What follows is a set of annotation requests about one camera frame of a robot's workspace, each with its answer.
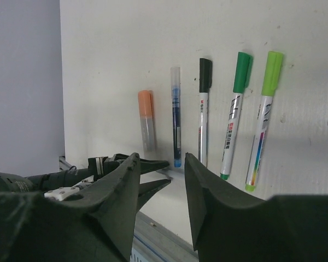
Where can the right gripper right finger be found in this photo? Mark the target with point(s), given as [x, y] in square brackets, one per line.
[228, 224]

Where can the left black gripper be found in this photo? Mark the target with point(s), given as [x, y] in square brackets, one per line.
[98, 167]

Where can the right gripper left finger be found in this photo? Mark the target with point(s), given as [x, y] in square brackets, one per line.
[96, 224]

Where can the orange tip marker clear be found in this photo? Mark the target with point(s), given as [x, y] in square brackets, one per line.
[148, 133]

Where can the dark blue barrel pen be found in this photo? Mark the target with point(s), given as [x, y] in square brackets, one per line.
[176, 126]

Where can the white black end pen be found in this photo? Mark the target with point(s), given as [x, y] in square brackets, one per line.
[202, 131]

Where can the white green end pen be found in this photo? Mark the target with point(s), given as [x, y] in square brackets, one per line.
[231, 134]

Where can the silver green tip pen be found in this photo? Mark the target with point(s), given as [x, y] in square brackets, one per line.
[262, 123]

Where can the light green pen cap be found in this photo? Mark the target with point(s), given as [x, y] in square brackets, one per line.
[272, 73]

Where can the orange pen cap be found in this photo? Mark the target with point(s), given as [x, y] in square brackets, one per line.
[145, 102]

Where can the clear pen cap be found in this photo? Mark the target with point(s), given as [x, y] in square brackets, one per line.
[175, 77]

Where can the black pen cap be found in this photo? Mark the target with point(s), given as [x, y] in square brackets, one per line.
[206, 68]

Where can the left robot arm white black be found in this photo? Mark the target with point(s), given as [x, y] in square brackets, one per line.
[65, 185]

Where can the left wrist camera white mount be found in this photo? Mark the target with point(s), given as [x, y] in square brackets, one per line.
[62, 193]

